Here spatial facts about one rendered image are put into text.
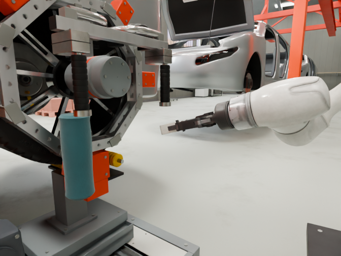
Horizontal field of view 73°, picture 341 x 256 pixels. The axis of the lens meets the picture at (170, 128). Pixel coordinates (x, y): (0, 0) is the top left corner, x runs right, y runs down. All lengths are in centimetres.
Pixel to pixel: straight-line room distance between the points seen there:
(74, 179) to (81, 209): 41
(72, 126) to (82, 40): 24
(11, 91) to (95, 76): 22
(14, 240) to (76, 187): 23
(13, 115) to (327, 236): 109
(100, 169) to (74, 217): 29
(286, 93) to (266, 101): 4
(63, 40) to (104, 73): 17
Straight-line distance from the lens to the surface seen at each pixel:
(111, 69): 76
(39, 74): 91
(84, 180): 76
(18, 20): 80
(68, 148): 73
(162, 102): 83
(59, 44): 64
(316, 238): 103
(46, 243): 111
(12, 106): 77
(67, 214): 113
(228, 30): 428
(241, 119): 59
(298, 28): 420
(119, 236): 118
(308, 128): 69
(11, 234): 87
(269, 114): 56
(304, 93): 56
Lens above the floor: 82
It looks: 10 degrees down
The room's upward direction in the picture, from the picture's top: straight up
